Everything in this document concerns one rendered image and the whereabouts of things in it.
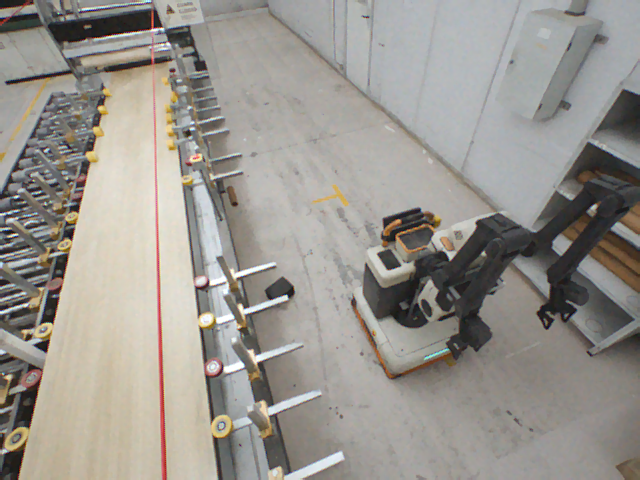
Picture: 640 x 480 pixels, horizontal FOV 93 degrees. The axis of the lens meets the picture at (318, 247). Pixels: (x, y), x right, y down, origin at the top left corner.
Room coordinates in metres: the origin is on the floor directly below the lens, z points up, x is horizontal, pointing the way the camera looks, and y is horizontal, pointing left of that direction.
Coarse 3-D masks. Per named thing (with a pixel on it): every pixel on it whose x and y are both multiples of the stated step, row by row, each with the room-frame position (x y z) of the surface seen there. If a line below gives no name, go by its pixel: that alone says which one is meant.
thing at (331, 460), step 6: (330, 456) 0.17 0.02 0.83; (336, 456) 0.17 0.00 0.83; (342, 456) 0.16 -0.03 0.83; (318, 462) 0.15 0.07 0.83; (324, 462) 0.15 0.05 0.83; (330, 462) 0.15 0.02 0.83; (336, 462) 0.15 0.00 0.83; (306, 468) 0.14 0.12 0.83; (312, 468) 0.13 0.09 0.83; (318, 468) 0.13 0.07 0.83; (324, 468) 0.13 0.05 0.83; (294, 474) 0.12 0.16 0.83; (300, 474) 0.12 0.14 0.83; (306, 474) 0.12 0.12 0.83; (312, 474) 0.12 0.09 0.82
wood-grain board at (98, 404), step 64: (128, 128) 2.86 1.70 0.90; (128, 192) 1.87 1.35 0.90; (128, 256) 1.24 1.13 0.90; (64, 320) 0.83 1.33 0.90; (128, 320) 0.80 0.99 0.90; (192, 320) 0.77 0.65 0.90; (64, 384) 0.50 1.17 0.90; (128, 384) 0.48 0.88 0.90; (192, 384) 0.46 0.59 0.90; (64, 448) 0.26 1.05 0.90; (128, 448) 0.24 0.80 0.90; (192, 448) 0.22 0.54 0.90
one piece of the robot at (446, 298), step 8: (472, 272) 0.78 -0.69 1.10; (472, 280) 0.78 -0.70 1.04; (448, 288) 0.74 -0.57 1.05; (456, 288) 0.74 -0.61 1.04; (464, 288) 0.74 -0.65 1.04; (496, 288) 0.72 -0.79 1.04; (440, 296) 0.76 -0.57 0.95; (448, 296) 0.72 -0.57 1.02; (456, 296) 0.70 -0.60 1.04; (440, 304) 0.74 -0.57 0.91; (448, 304) 0.70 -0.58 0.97
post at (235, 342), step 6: (234, 336) 0.55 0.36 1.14; (234, 342) 0.52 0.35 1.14; (240, 342) 0.53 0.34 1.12; (234, 348) 0.51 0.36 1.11; (240, 348) 0.52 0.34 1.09; (240, 354) 0.52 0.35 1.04; (246, 354) 0.52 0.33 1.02; (240, 360) 0.51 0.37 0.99; (246, 360) 0.52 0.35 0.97; (246, 366) 0.51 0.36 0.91; (252, 366) 0.52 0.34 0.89
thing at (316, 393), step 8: (312, 392) 0.40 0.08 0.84; (320, 392) 0.40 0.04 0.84; (288, 400) 0.38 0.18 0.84; (296, 400) 0.38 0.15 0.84; (304, 400) 0.37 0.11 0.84; (272, 408) 0.35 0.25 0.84; (280, 408) 0.35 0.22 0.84; (288, 408) 0.35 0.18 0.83; (272, 416) 0.33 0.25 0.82; (240, 424) 0.30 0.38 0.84; (248, 424) 0.30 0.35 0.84; (232, 432) 0.28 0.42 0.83
